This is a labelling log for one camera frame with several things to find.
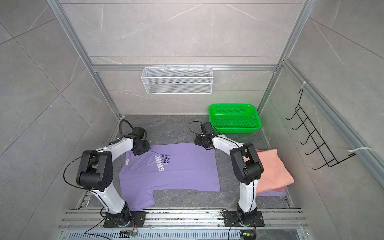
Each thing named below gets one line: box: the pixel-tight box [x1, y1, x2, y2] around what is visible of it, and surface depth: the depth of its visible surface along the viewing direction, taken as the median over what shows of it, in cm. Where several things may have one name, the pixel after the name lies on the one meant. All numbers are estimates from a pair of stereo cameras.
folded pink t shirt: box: [255, 149, 295, 194], surface depth 81 cm
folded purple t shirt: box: [256, 189, 288, 197], surface depth 81 cm
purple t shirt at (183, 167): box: [119, 143, 221, 211], surface depth 91 cm
